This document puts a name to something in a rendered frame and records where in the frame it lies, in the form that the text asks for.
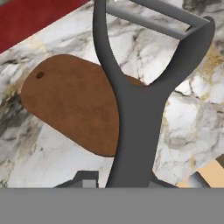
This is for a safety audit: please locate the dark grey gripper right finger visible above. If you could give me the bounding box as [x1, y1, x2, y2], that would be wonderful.
[148, 172, 178, 189]

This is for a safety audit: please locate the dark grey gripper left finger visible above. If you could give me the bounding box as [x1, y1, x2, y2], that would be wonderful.
[53, 171, 100, 189]

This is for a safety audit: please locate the dark grey Y-shaped peeler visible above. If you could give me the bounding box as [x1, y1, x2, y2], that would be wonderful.
[92, 0, 216, 189]

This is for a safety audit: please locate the open wooden drawer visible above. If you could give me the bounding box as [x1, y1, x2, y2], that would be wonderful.
[176, 153, 224, 189]

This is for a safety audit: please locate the brown wooden cutting board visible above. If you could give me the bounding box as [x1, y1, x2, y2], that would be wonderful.
[20, 53, 146, 158]

